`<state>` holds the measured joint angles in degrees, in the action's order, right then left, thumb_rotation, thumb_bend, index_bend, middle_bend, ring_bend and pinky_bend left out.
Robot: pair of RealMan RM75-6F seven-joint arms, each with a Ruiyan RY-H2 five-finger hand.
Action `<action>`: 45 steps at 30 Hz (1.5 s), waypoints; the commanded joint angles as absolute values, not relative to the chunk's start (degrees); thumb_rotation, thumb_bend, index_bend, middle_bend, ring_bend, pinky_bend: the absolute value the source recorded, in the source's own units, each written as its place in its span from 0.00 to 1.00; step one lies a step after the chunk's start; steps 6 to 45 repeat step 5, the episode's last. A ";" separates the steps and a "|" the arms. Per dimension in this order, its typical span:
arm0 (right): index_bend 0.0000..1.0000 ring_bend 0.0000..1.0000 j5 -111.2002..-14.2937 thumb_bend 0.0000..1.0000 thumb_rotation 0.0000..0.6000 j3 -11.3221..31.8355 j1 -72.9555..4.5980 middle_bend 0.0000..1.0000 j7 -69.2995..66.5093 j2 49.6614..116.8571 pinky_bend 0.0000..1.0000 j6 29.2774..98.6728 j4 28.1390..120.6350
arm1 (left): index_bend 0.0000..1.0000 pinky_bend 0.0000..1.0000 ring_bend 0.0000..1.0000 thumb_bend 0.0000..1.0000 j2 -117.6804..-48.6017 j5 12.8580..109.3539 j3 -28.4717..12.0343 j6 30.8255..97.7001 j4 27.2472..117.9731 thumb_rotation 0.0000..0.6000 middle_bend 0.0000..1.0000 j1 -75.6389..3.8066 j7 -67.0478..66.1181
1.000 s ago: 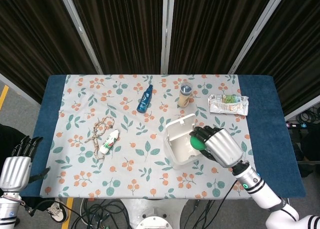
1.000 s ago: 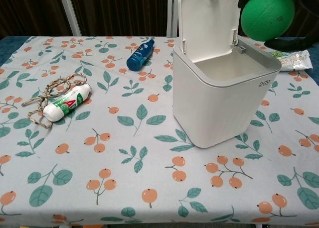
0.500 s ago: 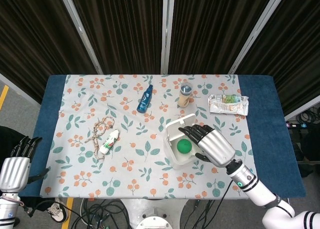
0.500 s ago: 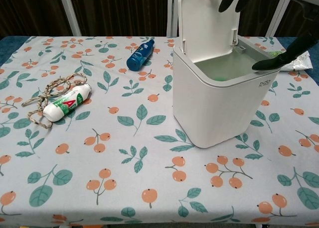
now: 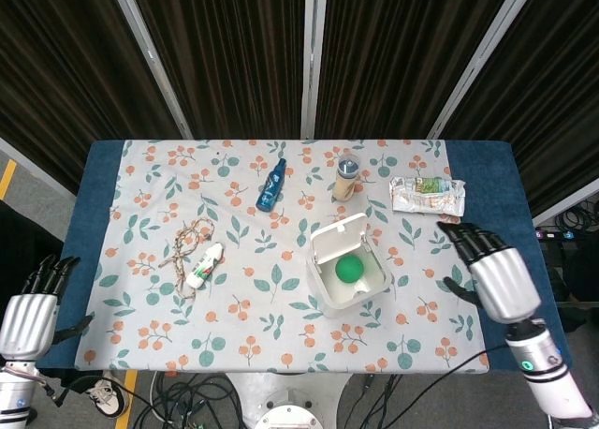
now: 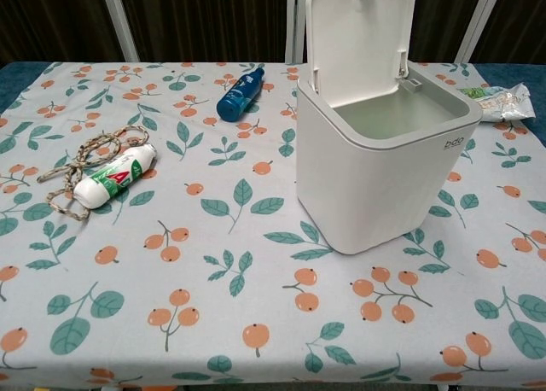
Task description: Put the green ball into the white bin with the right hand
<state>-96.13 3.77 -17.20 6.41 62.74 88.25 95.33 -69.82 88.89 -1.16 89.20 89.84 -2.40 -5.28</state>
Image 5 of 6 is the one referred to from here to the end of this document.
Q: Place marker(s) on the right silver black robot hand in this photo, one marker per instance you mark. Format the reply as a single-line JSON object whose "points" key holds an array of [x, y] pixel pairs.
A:
{"points": [[503, 279]]}

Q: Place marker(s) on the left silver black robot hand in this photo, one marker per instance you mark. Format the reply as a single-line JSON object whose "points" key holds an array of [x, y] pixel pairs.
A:
{"points": [[28, 323]]}

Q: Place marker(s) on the green ball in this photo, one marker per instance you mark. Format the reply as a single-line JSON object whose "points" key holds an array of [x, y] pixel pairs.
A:
{"points": [[349, 270]]}

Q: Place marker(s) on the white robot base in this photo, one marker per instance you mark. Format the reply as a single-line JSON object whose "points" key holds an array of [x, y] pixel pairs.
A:
{"points": [[287, 401]]}

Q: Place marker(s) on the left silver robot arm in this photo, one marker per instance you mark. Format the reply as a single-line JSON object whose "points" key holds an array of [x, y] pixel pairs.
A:
{"points": [[14, 394]]}

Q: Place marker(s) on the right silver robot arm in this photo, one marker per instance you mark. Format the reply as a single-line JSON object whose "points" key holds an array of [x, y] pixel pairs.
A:
{"points": [[545, 370]]}

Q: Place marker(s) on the white plastic bin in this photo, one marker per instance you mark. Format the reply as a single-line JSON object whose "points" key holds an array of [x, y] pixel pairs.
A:
{"points": [[346, 265]]}

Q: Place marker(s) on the power strip with plugs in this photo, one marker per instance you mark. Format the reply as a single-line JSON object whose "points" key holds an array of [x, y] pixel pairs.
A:
{"points": [[554, 234]]}

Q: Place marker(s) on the blue table cover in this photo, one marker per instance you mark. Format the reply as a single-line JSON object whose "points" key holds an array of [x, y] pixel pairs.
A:
{"points": [[486, 190]]}

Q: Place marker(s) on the white black sneaker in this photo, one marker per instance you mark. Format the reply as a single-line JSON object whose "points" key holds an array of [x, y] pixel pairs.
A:
{"points": [[110, 396]]}

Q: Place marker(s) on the crumpled silver snack wrapper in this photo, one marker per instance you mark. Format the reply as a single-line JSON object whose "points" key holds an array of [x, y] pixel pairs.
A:
{"points": [[428, 195]]}

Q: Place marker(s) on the white tube with red print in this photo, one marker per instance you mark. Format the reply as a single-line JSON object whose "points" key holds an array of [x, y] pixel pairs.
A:
{"points": [[204, 266]]}

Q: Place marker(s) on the beige bottle with clear cap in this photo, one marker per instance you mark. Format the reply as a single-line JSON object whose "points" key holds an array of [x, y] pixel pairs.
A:
{"points": [[347, 178]]}

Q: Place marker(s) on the blue spray bottle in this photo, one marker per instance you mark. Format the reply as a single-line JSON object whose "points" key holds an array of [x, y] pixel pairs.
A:
{"points": [[271, 186]]}

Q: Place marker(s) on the floral patterned tablecloth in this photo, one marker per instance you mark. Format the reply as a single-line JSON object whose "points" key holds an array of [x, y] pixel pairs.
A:
{"points": [[262, 204]]}

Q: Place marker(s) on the dark folding screen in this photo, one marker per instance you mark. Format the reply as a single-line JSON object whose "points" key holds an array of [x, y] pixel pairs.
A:
{"points": [[299, 59]]}

